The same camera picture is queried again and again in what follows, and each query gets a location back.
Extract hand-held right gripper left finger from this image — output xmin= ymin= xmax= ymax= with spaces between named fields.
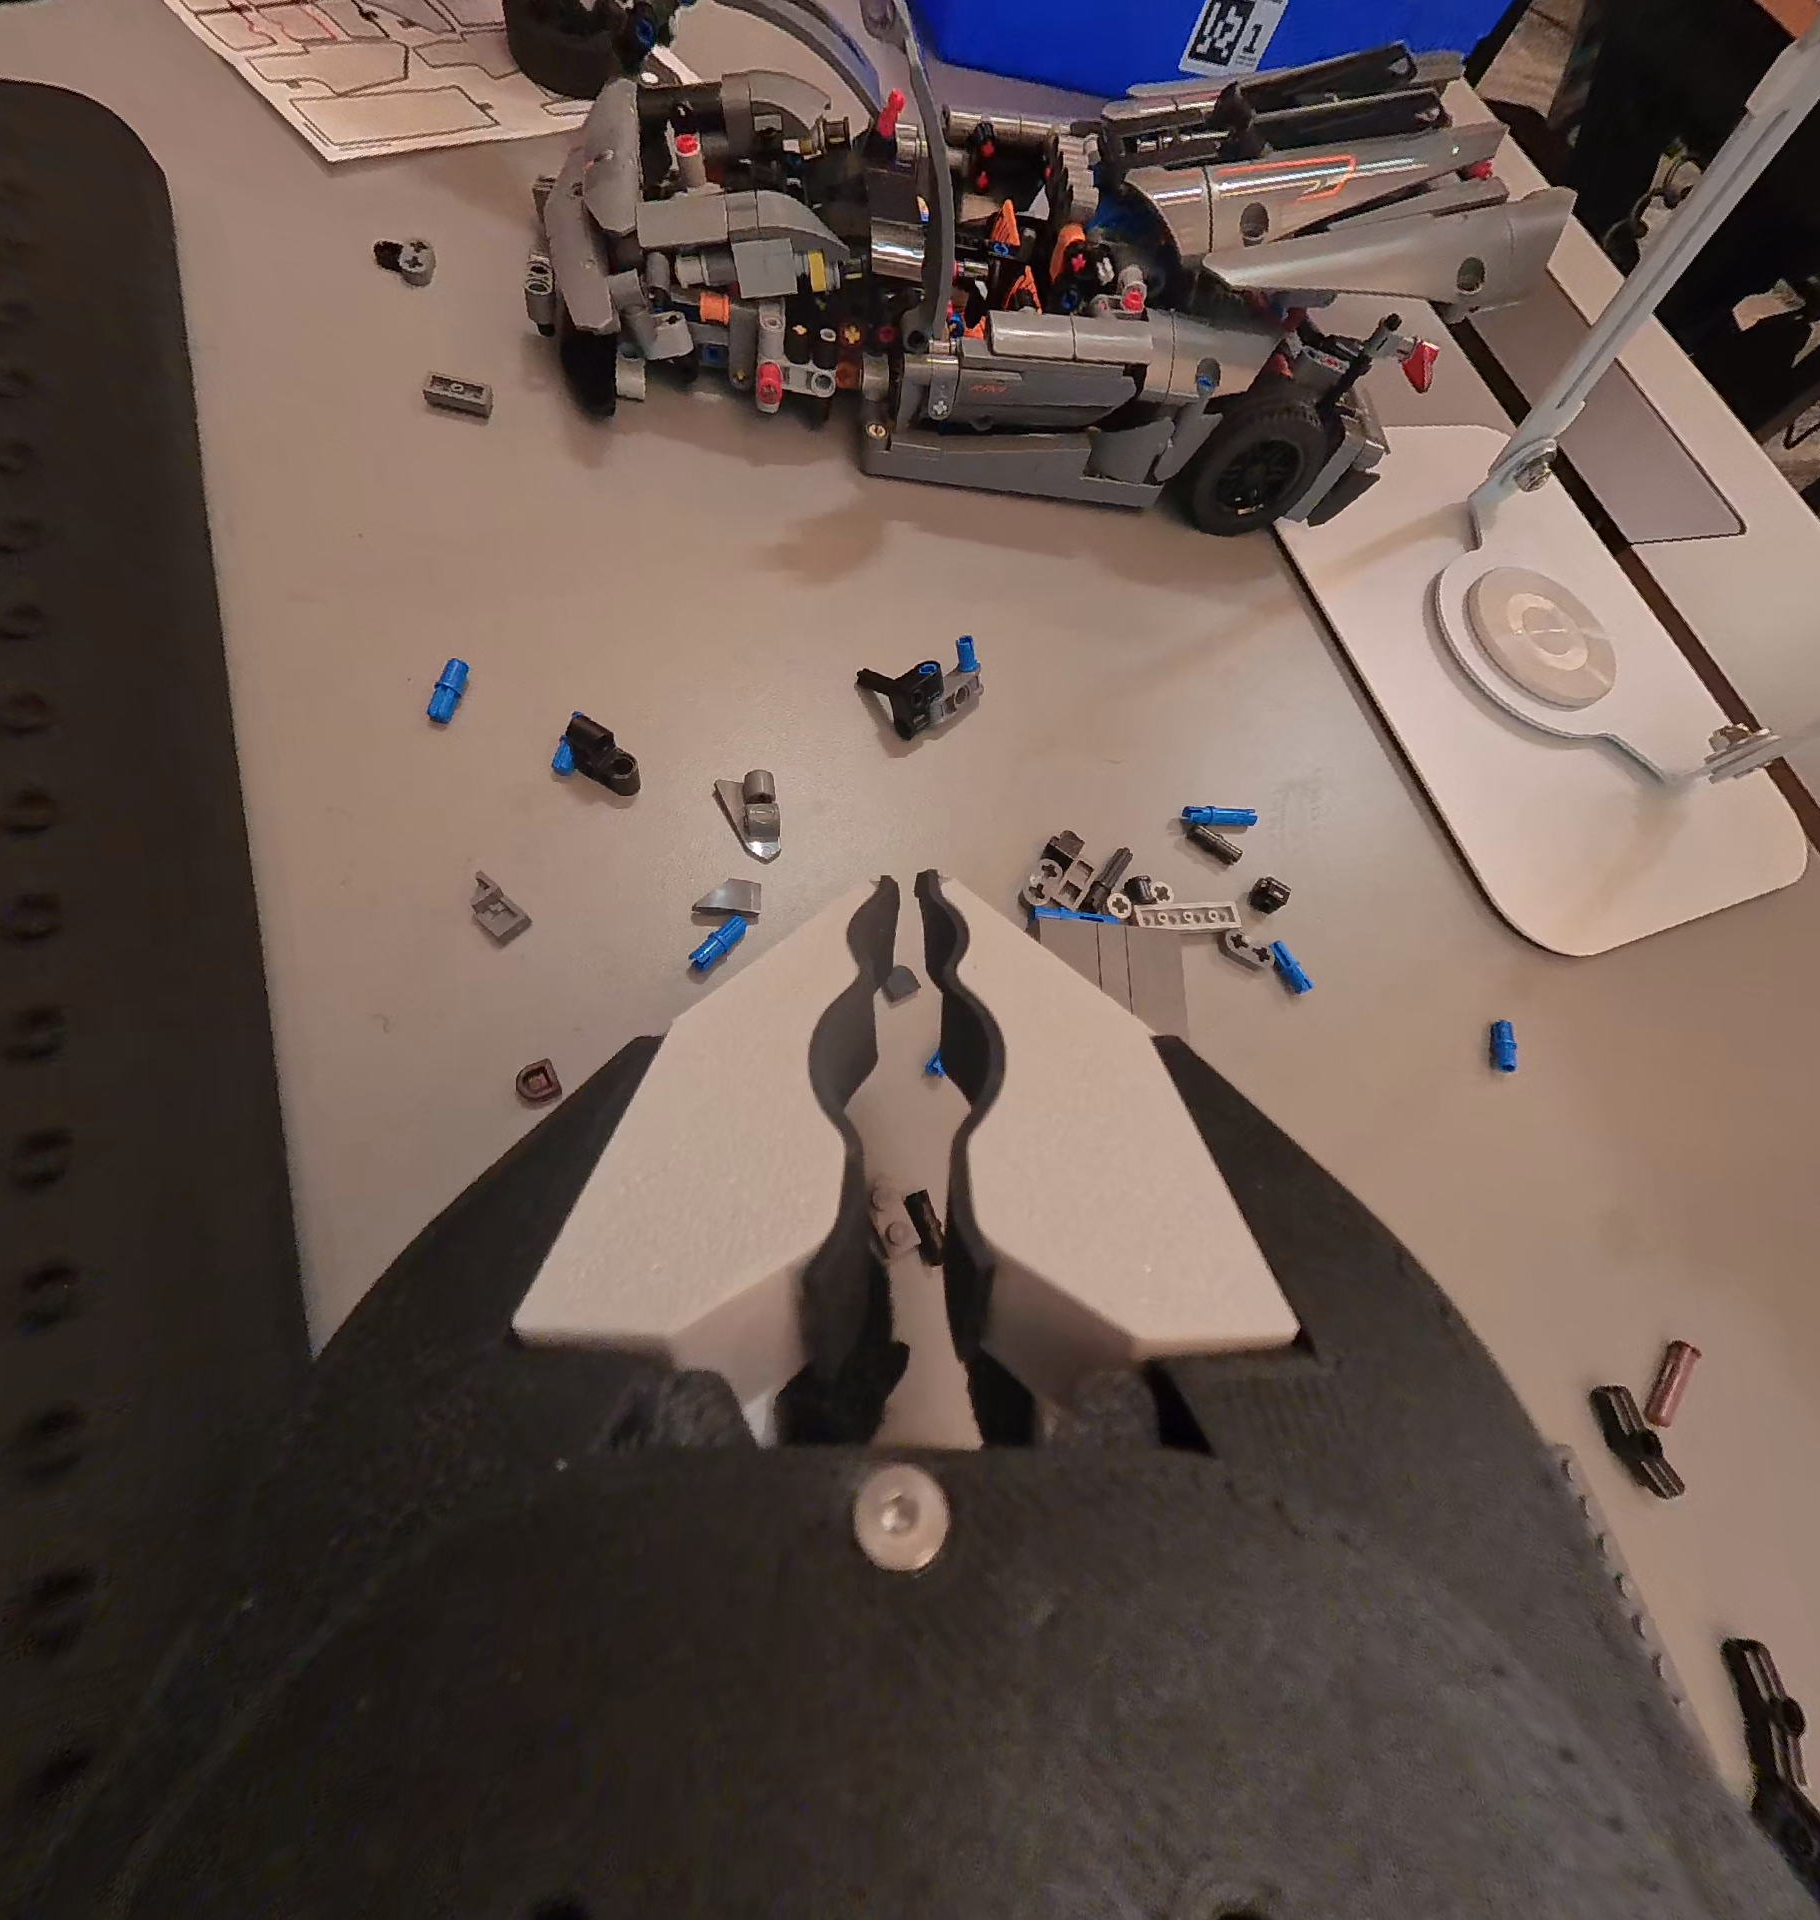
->
xmin=510 ymin=875 xmax=912 ymax=1449

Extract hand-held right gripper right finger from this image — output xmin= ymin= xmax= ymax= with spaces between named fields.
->
xmin=914 ymin=870 xmax=1301 ymax=1449

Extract grey lego car model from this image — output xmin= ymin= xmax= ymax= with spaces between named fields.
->
xmin=504 ymin=0 xmax=1579 ymax=540

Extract scattered loose lego pieces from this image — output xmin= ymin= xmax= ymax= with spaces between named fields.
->
xmin=368 ymin=232 xmax=1820 ymax=1876

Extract lego sticker sheet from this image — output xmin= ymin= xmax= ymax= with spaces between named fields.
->
xmin=159 ymin=0 xmax=701 ymax=162

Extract white book stand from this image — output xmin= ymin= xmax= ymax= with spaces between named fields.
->
xmin=1270 ymin=0 xmax=1820 ymax=960

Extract black perforated mat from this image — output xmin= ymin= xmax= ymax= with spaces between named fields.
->
xmin=0 ymin=76 xmax=313 ymax=1802

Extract blue storage bin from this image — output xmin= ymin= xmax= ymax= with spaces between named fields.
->
xmin=909 ymin=0 xmax=1525 ymax=78

